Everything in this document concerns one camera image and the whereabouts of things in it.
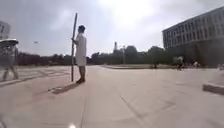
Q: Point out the pale building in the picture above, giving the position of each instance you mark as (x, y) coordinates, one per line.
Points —
(3, 30)

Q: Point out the person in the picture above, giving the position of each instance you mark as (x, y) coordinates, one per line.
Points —
(180, 61)
(81, 50)

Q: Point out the row of trees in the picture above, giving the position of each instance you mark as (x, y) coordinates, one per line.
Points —
(133, 56)

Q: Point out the thin tower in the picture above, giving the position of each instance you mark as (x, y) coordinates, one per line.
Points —
(115, 46)

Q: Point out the tall thin pole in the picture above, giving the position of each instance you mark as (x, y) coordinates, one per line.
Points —
(73, 33)

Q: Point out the raised grass bed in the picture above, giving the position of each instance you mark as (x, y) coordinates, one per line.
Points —
(133, 66)

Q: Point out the pale paved plaza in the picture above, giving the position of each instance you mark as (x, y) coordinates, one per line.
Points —
(116, 100)

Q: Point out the grey multi-storey building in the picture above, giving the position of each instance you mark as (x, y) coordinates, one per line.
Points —
(196, 33)

